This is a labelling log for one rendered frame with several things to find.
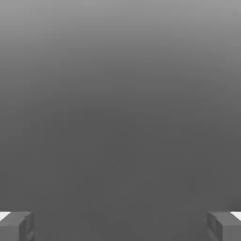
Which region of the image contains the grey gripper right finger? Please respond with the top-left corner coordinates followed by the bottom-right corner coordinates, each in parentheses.
top-left (206, 211), bottom-right (241, 241)

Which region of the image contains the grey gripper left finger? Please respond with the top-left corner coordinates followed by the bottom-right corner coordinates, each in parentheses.
top-left (0, 211), bottom-right (36, 241)

